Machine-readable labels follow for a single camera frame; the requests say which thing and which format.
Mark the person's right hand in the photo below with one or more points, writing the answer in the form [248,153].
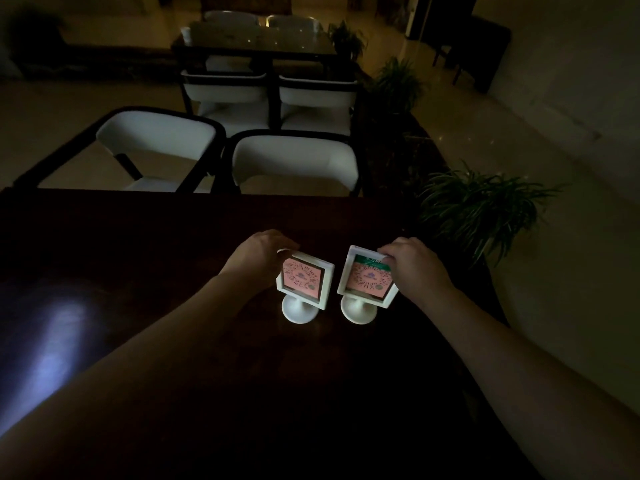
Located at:
[417,269]

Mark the person's left hand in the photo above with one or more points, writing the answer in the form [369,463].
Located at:
[260,257]

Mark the person's right fingers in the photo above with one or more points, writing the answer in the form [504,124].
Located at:
[389,249]

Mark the person's left fingers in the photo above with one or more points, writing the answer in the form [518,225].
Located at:
[286,243]

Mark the white sign stand green-topped card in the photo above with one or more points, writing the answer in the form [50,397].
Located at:
[366,282]

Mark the white sign stand pink card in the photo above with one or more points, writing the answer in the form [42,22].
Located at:
[301,279]

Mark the person's right forearm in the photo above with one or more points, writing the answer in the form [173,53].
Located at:
[530,389]

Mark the person's left forearm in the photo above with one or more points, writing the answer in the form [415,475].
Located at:
[130,374]

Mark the large green potted plant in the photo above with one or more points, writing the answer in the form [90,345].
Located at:
[475,204]

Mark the dark low planter divider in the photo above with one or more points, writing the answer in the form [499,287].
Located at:
[395,144]

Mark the dark glass dining table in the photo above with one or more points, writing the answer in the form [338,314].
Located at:
[255,39]

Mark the small green potted plant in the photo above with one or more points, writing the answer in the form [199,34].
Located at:
[346,39]

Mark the dark wooden cabinet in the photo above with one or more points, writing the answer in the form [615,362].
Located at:
[470,39]

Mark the white chair with dark frame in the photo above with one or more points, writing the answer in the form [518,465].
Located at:
[292,20]
[160,144]
[227,97]
[295,162]
[231,16]
[317,102]

